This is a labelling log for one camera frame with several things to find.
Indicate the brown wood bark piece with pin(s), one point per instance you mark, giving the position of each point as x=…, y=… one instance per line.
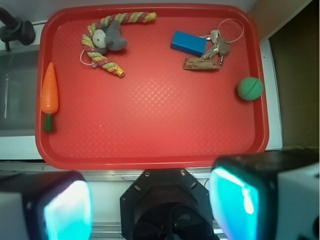
x=198, y=64

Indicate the grey plush elephant toy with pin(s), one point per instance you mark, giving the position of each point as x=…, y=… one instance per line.
x=108, y=38

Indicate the green rubber ball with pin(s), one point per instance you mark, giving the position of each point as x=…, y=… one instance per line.
x=250, y=88

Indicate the red plastic tray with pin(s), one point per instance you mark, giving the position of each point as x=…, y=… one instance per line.
x=158, y=115

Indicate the black octagonal mount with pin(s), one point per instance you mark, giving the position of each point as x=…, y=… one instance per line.
x=166, y=204

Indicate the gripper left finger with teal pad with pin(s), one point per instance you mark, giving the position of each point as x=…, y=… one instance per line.
x=46, y=206

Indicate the silver keys on ring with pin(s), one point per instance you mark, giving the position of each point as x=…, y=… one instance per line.
x=221, y=46

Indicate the stainless steel sink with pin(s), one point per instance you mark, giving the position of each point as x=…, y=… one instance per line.
x=18, y=90

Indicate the orange plastic carrot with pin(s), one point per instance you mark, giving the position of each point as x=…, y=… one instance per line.
x=49, y=99

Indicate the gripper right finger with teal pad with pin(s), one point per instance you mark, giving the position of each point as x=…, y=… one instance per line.
x=274, y=195

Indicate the black faucet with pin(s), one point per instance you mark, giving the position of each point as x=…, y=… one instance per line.
x=15, y=29

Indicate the blue rectangular block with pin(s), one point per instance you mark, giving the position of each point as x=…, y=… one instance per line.
x=188, y=43

